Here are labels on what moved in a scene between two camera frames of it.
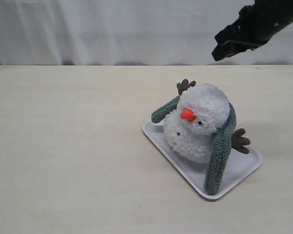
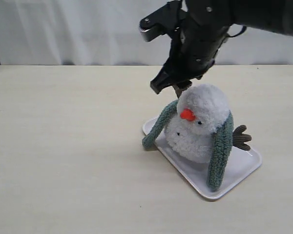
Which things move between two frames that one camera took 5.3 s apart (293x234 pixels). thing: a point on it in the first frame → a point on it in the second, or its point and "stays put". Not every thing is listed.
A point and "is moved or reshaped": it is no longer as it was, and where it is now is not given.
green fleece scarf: (220, 145) is moved or reshaped
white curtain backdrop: (127, 32) stays put
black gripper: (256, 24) → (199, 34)
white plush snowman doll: (201, 111) stays put
